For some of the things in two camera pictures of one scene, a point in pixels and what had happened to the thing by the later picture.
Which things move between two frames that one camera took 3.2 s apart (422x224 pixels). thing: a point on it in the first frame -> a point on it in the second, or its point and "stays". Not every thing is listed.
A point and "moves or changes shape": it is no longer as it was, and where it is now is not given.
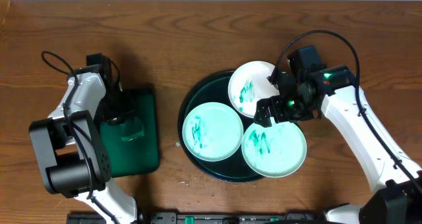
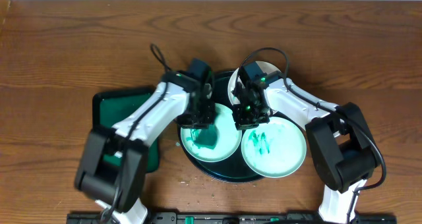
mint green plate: (276, 151) stays
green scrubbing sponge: (132, 128) moves or changes shape
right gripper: (281, 116) -> (241, 122)
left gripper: (116, 110) -> (196, 119)
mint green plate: (212, 132) stays
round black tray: (215, 87) stays
